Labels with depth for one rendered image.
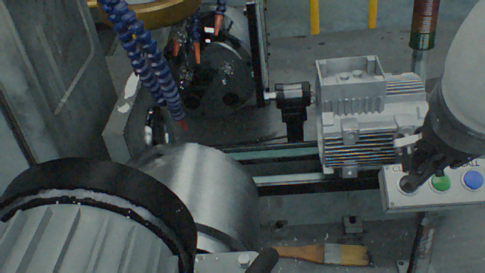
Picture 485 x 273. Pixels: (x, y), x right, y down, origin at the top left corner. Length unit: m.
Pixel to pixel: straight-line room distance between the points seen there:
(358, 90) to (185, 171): 0.37
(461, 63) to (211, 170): 0.41
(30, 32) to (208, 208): 0.43
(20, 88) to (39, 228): 0.46
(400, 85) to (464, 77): 0.56
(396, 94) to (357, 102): 0.08
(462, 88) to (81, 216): 0.31
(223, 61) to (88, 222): 0.81
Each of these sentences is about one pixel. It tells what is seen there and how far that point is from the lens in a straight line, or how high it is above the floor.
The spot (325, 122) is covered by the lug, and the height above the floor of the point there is 1.08.
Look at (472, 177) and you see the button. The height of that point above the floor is 1.07.
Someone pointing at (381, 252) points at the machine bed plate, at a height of 0.80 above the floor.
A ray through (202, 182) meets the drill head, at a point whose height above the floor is 1.15.
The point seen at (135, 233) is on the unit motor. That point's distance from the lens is 0.36.
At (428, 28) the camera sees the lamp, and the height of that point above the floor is 1.09.
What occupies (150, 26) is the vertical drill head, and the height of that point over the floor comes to 1.31.
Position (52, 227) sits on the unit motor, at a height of 1.35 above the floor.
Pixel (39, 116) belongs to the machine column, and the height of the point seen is 1.20.
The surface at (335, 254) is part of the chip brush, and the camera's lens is 1.01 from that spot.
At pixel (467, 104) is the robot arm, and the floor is 1.37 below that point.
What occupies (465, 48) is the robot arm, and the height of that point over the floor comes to 1.42.
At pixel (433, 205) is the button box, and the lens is 0.79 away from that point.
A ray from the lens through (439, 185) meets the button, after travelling 0.79.
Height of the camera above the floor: 1.59
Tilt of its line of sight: 37 degrees down
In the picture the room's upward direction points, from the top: 8 degrees counter-clockwise
